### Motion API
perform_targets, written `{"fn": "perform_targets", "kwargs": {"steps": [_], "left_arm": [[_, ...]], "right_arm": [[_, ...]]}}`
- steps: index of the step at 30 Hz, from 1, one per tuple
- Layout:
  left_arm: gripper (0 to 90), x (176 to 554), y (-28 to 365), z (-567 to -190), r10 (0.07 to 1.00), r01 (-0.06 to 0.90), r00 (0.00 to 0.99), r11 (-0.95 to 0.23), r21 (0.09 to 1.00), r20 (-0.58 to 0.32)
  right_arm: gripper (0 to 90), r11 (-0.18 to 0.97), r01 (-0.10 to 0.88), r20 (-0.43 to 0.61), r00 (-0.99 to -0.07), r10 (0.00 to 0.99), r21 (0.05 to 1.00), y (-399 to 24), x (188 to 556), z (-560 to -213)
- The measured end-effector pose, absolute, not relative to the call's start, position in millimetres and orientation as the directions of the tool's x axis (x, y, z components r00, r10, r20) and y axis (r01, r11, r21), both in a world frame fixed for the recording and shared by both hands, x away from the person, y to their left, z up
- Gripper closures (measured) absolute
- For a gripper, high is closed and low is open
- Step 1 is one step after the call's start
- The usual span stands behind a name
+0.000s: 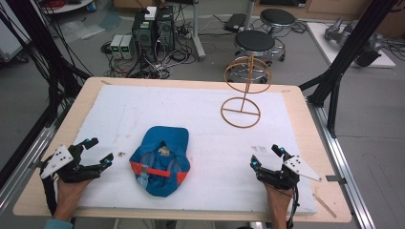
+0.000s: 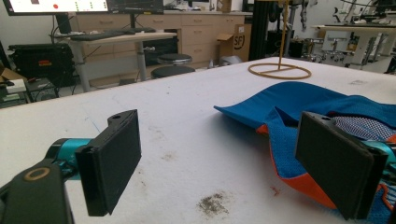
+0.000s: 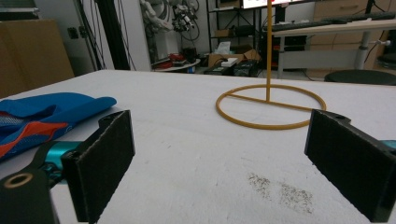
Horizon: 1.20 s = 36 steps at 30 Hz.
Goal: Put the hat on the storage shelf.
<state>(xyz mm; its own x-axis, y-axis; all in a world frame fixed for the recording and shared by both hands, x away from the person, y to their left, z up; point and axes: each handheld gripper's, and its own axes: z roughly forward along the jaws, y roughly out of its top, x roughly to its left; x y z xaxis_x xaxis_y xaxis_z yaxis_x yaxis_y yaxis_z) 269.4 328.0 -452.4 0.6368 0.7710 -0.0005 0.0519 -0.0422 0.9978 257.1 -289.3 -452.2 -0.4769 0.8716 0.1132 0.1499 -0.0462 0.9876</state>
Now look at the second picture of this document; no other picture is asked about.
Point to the black equipment case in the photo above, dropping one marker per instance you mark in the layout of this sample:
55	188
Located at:
43	63

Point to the small black device box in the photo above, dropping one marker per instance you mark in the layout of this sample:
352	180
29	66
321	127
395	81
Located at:
42	90

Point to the open cardboard box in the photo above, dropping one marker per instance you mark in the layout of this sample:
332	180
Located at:
238	42

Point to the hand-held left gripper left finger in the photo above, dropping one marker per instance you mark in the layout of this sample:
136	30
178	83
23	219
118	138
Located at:
109	161

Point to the blue and orange garment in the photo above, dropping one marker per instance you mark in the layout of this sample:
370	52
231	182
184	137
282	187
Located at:
280	102

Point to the black round stool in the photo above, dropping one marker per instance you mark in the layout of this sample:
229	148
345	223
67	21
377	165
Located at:
172	71
174	58

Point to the computer monitor with dark screen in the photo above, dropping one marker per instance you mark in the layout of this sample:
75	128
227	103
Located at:
134	6

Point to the white workbench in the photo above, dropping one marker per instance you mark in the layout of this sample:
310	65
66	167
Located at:
364	34

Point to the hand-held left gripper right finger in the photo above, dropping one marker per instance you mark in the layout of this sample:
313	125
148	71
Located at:
333	165

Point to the light wooden drawer cabinet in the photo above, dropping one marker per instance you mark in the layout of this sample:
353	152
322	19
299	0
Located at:
199	34

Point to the black keyboard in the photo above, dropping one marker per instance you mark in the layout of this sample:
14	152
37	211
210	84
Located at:
93	35

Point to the black metal column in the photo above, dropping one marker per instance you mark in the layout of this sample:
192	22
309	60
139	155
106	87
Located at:
261	28

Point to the wooden top standing desk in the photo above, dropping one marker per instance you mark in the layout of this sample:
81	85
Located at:
130	38

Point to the computer monitor with white screen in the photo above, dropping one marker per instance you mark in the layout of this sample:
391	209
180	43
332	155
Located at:
62	6

